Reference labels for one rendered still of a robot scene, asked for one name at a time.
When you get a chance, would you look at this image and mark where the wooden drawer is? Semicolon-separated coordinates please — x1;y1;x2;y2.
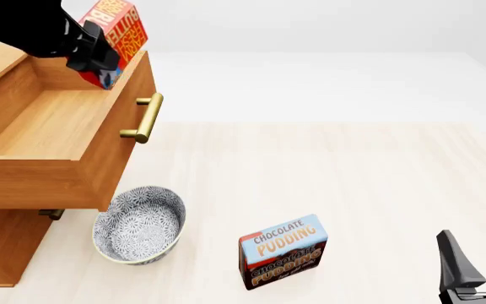
0;49;158;213

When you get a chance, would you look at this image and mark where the chocolate pudding box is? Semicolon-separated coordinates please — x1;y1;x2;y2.
237;213;330;291

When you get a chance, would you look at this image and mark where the patterned grey white bowl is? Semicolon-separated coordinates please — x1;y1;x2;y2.
91;185;187;266

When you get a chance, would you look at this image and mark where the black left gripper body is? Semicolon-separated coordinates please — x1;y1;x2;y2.
65;20;122;73

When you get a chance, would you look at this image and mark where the red butter box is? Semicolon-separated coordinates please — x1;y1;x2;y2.
78;0;149;91

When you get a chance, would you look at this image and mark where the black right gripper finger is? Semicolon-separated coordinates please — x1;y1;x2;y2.
435;229;486;290

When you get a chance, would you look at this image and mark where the wooden cabinet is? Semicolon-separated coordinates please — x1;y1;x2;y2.
0;41;66;289

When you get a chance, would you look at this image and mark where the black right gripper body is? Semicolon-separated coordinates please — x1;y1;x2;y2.
438;282;486;304

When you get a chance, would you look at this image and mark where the brass drawer handle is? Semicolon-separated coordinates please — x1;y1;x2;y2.
119;91;165;144
37;208;66;221

